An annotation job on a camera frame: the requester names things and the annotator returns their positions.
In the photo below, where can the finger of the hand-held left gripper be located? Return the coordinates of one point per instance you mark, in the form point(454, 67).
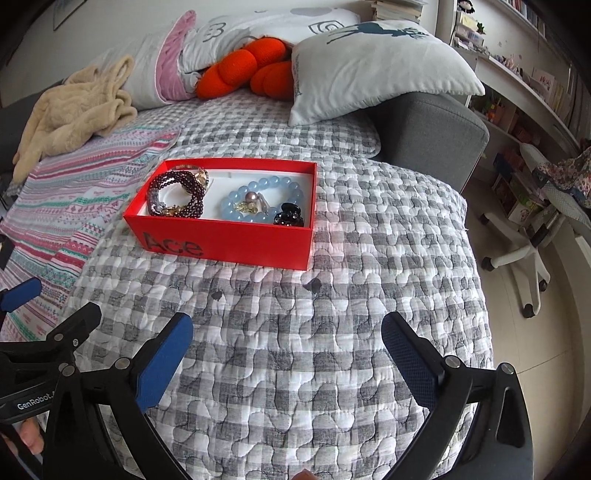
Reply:
point(18, 295)
point(69, 327)

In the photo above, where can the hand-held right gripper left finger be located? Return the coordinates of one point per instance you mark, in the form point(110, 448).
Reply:
point(161, 364)

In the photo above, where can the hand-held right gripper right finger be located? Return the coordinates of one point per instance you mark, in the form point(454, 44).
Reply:
point(411, 364)

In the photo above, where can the red cardboard box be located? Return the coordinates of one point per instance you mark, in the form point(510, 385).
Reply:
point(231, 244)

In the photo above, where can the gold knot ornament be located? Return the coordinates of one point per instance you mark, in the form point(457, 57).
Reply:
point(202, 177)

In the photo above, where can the black hair clip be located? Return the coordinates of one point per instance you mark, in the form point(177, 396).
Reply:
point(286, 217)

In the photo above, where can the person's left hand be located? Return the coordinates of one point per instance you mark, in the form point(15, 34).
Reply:
point(30, 436)

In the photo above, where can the striped patterned quilt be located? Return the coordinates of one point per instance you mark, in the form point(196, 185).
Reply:
point(69, 207)

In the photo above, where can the grey checked quilt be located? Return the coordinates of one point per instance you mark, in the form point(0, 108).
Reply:
point(277, 369)

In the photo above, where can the white office chair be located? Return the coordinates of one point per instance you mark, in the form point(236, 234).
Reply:
point(521, 249)

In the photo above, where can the beige fleece blanket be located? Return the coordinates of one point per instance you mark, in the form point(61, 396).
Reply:
point(69, 110)

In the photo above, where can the grey sofa armrest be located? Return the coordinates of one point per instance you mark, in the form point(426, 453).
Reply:
point(438, 134)

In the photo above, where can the floral cloth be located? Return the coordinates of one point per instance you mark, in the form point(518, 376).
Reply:
point(568, 175)

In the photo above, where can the pink and white pillow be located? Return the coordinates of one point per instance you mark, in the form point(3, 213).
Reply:
point(152, 60)

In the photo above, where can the white deer print pillow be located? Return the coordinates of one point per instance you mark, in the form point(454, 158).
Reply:
point(378, 69)

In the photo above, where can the orange knot cushion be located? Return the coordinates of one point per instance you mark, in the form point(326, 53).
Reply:
point(231, 69)

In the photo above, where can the white bookshelf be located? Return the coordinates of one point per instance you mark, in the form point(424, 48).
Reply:
point(521, 69)

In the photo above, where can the white printed pillow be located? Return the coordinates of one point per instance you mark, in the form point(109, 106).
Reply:
point(258, 27)

